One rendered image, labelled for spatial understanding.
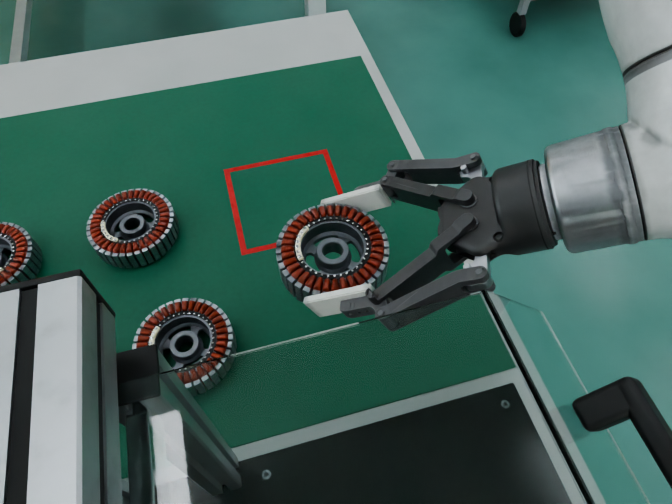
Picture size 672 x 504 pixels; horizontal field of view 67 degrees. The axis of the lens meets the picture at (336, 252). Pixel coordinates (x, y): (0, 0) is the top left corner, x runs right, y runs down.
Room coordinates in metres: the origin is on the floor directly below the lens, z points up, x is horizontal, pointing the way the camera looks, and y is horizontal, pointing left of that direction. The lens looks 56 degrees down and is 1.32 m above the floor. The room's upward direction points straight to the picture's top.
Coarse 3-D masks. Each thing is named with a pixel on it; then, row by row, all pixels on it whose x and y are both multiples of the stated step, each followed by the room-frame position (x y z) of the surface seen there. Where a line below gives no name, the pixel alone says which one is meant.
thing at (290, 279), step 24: (312, 216) 0.32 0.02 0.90; (336, 216) 0.32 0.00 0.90; (360, 216) 0.32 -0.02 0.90; (288, 240) 0.29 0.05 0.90; (312, 240) 0.30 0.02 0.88; (336, 240) 0.30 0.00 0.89; (360, 240) 0.30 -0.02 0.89; (384, 240) 0.29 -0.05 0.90; (288, 264) 0.26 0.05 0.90; (336, 264) 0.27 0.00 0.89; (360, 264) 0.26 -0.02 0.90; (384, 264) 0.26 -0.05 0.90; (288, 288) 0.25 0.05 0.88; (312, 288) 0.24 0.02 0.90; (336, 288) 0.23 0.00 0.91
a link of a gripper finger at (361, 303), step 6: (348, 300) 0.22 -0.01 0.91; (354, 300) 0.22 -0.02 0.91; (360, 300) 0.21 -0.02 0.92; (366, 300) 0.21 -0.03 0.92; (384, 300) 0.21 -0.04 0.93; (342, 306) 0.21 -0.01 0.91; (348, 306) 0.21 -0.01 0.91; (354, 306) 0.21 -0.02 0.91; (360, 306) 0.21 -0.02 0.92; (366, 306) 0.21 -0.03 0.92; (372, 306) 0.20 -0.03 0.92; (378, 306) 0.20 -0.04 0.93; (342, 312) 0.21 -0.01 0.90; (348, 312) 0.21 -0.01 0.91; (354, 312) 0.21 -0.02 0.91; (360, 312) 0.21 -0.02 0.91; (366, 312) 0.21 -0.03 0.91; (372, 312) 0.21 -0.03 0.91
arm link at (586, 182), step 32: (608, 128) 0.29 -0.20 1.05; (544, 160) 0.27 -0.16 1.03; (576, 160) 0.26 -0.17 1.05; (608, 160) 0.25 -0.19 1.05; (544, 192) 0.25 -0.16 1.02; (576, 192) 0.24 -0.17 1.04; (608, 192) 0.23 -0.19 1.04; (576, 224) 0.22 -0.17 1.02; (608, 224) 0.22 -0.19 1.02; (640, 224) 0.21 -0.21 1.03
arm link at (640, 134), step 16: (640, 64) 0.30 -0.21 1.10; (656, 64) 0.29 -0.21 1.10; (624, 80) 0.32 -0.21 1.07; (640, 80) 0.30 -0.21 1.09; (656, 80) 0.28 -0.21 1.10; (640, 96) 0.29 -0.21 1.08; (656, 96) 0.28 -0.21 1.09; (640, 112) 0.28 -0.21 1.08; (656, 112) 0.27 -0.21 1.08; (624, 128) 0.28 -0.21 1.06; (640, 128) 0.27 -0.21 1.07; (656, 128) 0.26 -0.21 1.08; (624, 144) 0.27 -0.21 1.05; (640, 144) 0.25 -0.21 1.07; (656, 144) 0.25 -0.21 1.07; (640, 160) 0.24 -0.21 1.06; (656, 160) 0.24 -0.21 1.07; (640, 176) 0.23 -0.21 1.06; (656, 176) 0.23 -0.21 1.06; (640, 192) 0.23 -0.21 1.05; (656, 192) 0.22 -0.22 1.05; (640, 208) 0.22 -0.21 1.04; (656, 208) 0.22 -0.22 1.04; (656, 224) 0.21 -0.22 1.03
